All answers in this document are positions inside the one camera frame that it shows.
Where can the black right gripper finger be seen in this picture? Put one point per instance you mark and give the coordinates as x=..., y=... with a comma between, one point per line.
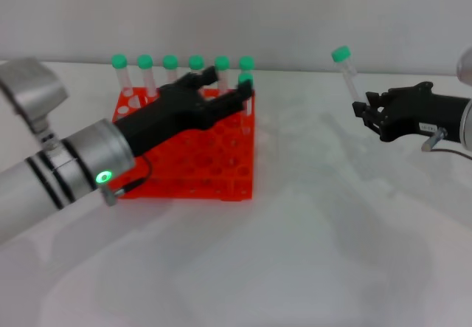
x=377, y=100
x=368, y=116

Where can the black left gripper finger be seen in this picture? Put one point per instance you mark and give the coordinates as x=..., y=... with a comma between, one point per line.
x=203, y=78
x=230, y=103

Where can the orange test tube rack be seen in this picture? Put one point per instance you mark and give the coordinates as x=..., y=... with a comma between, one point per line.
x=206, y=157

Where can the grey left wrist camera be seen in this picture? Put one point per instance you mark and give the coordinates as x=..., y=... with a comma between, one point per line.
x=29, y=91

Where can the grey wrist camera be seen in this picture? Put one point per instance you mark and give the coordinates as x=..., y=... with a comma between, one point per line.
x=466, y=63
x=29, y=91

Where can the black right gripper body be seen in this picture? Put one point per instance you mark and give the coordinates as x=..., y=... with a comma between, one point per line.
x=420, y=111

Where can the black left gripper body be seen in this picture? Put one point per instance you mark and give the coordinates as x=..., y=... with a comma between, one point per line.
x=166, y=116

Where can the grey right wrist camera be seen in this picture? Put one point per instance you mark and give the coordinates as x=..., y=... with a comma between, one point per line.
x=466, y=63

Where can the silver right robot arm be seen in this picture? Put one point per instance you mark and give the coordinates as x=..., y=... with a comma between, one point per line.
x=467, y=124

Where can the green capped test tube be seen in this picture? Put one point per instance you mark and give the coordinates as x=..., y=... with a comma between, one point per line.
x=145, y=61
x=170, y=61
x=118, y=60
x=341, y=53
x=246, y=62
x=245, y=77
x=195, y=61
x=221, y=62

